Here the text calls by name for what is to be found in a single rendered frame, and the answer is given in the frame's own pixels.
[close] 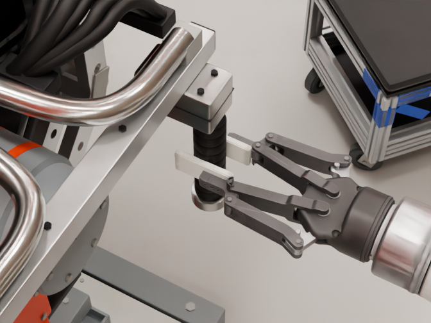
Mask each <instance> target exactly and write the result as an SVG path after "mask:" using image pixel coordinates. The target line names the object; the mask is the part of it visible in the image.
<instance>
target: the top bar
mask: <svg viewBox="0 0 431 323"><path fill-rule="evenodd" d="M189 24H190V25H193V26H195V27H197V28H200V29H202V34H203V47H202V48H201V50H200V51H199V53H198V54H197V55H196V56H195V58H194V59H193V61H191V63H190V64H189V66H187V67H186V66H183V65H180V64H179V66H178V67H177V69H176V70H175V71H174V72H173V74H172V75H171V77H170V78H169V79H168V80H167V81H166V83H165V84H164V86H163V87H162V88H161V89H160V91H159V92H158V93H157V94H156V95H155V96H154V98H152V100H150V102H148V103H147V104H146V105H145V106H143V107H142V108H141V109H140V110H138V111H137V112H135V113H133V114H132V115H130V116H128V117H127V118H125V119H122V120H119V121H117V122H114V123H111V124H109V125H108V126H107V127H106V129H105V130H104V132H102V134H101V135H100V136H99V138H98V139H97V140H96V141H95V143H94V144H93V145H92V147H91V148H90V149H89V150H88V152H87V153H86V154H85V156H84V157H83V158H82V159H81V161H80V162H79V163H78V164H77V166H76V167H75V168H74V170H73V171H72V172H71V173H70V174H69V176H68V177H67V179H66V180H65V181H64V182H63V183H62V185H61V186H60V188H59V189H58V190H57V191H56V192H55V194H54V195H53V196H52V198H50V200H49V201H48V202H47V204H46V219H45V223H44V229H43V232H42V236H41V238H40V240H39V243H38V245H37V247H36V249H35V251H34V253H33V254H32V256H31V258H30V259H29V261H28V262H27V264H26V265H25V266H24V268H23V269H22V270H21V272H20V273H19V275H18V276H17V277H16V278H15V280H14V281H13V283H12V284H11V285H10V286H9V287H8V289H7V290H6V292H5V293H4V294H3V295H2V297H1V298H0V323H13V322H14V320H15V319H16V318H17V316H18V315H19V313H20V312H21V311H22V310H23V308H24V307H25V305H26V304H27V303H28V301H29V300H30V299H31V298H32V296H33V295H34V293H35V292H36V291H37V290H38V288H39V287H40V285H41V284H42V283H43V282H44V280H45V279H46V277H47V276H48V275H49V273H50V272H51V271H52V269H53V268H54V267H55V265H56V264H57V263H58V261H59V260H60V258H61V257H62V256H63V255H64V253H65V252H66V250H68V248H69V247H70V245H71V244H72V243H73V241H74V240H75V238H76V237H77V236H78V235H79V233H80V232H81V230H82V229H83V228H84V227H85V225H86V224H87V222H88V221H89V220H90V218H91V217H92V216H93V214H94V213H95V212H96V210H97V209H98V208H99V206H100V205H101V203H102V202H103V201H104V200H105V198H106V197H107V195H108V194H109V193H110V192H111V190H112V189H113V187H114V186H115V185H116V184H117V182H118V181H119V180H120V178H121V177H122V175H123V174H124V173H125V172H126V170H127V169H128V167H129V166H130V165H131V163H132V162H133V161H134V159H135V158H136V157H137V155H138V154H139V153H140V152H141V150H142V148H143V147H144V146H145V145H146V143H147V142H148V140H149V139H150V138H151V137H152V135H153V134H154V132H155V131H156V130H157V129H158V127H159V126H160V125H161V123H162V122H163V121H164V119H165V118H166V117H167V115H168V114H169V112H170V111H171V110H172V109H173V107H174V106H175V104H176V103H177V102H178V100H179V99H180V97H181V96H182V95H183V94H184V92H185V91H186V89H188V87H189V85H190V84H191V83H192V82H193V80H194V79H195V77H196V76H197V75H198V74H199V72H200V71H201V69H202V68H203V67H204V66H205V64H206V63H207V61H208V60H209V59H210V57H211V56H212V55H213V53H214V52H215V49H216V31H215V30H213V29H210V28H207V27H205V26H202V25H200V24H197V23H195V22H192V21H191V22H190V23H189Z"/></svg>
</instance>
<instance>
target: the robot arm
mask: <svg viewBox="0 0 431 323"><path fill-rule="evenodd" d="M226 156H227V157H229V158H231V159H233V160H235V161H237V162H240V163H242V164H245V165H247V166H248V165H249V164H250V163H251V159H252V165H253V166H254V165H255V164H256V163H257V164H258V165H260V166H261V167H263V168H265V169H266V170H268V171H269V172H271V173H272V174H274V175H275V176H277V177H279V178H280V179H282V180H284V181H285V182H286V183H288V184H290V185H291V186H293V187H294V188H296V189H298V190H299V191H300V194H301V195H302V196H298V195H284V194H280V193H277V192H273V191H270V190H266V189H263V188H259V187H256V186H251V185H247V184H245V183H240V182H238V181H234V176H233V173H232V172H230V171H227V170H225V169H222V168H220V167H218V166H216V165H213V164H211V163H209V162H207V161H203V160H201V159H199V158H197V157H195V156H193V155H191V154H188V153H186V152H183V151H181V150H179V149H178V150H176V152H175V153H174V157H175V168H176V169H177V170H179V171H182V172H184V173H186V174H188V175H190V176H193V177H195V178H198V179H199V184H200V185H201V186H202V187H203V188H206V189H207V190H210V191H212V192H214V193H217V194H219V195H221V196H223V197H224V214H225V215H226V216H227V217H229V218H231V219H233V220H234V221H236V222H238V223H240V224H242V225H243V226H246V227H247V228H250V229H251V230H253V231H255V232H257V233H259V234H260V235H262V236H264V237H266V238H268V239H270V240H272V241H274V242H276V243H277V244H279V245H281V246H282V247H283V248H284V249H285V250H286V251H287V252H288V253H289V254H290V255H291V256H292V257H293V258H295V259H299V258H301V257H302V254H303V251H304V250H305V249H307V248H308V247H310V246H311V245H312V244H314V243H315V244H318V245H330V246H332V247H333V248H335V249H336V250H337V251H339V252H340V253H343V254H345V255H347V256H349V257H351V258H354V259H356V260H358V261H361V262H362V263H365V262H369V261H370V260H372V261H373V262H372V265H371V273H372V274H373V275H375V276H377V277H379V278H382V279H384V280H386V281H388V282H390V283H392V284H394V285H397V286H399V287H401V288H404V289H406V290H408V292H410V293H412V294H416V295H419V296H420V297H422V298H424V299H426V300H427V301H429V302H431V206H430V205H427V204H425V203H422V202H421V201H418V200H416V199H413V198H411V197H408V196H405V197H403V198H402V199H401V200H400V202H399V203H398V205H395V200H394V199H393V197H391V196H390V195H387V194H384V193H382V192H379V191H378V190H375V189H373V188H370V187H368V186H365V187H361V186H359V185H358V184H356V182H354V180H352V179H351V178H350V167H351V160H352V158H351V156H350V155H348V154H333V153H328V152H326V151H323V150H320V149H317V148H315V147H312V146H309V145H307V144H303V143H301V142H298V141H295V140H292V139H290V138H287V137H283V136H281V135H278V134H276V133H272V132H268V133H267V134H266V137H265V138H263V139H262V140H260V141H256V142H254V141H252V140H249V139H247V138H244V137H242V136H240V135H238V134H236V133H229V134H228V135H227V136H226ZM300 165H301V166H304V167H306V168H309V169H312V170H315V171H317V172H320V173H323V174H328V175H331V176H332V178H326V179H325V178H323V177H321V176H320V175H319V174H316V173H315V172H313V171H312V170H305V169H304V168H302V167H300ZM263 211H264V212H268V213H272V214H274V215H278V216H281V217H285V218H286V219H287V220H288V221H290V222H294V223H297V224H301V225H302V226H303V229H304V230H305V231H306V233H303V232H301V231H300V229H296V230H293V228H291V227H290V226H289V225H287V224H285V223H284V222H282V221H280V220H278V219H276V218H274V217H272V216H270V215H268V214H266V213H264V212H263Z"/></svg>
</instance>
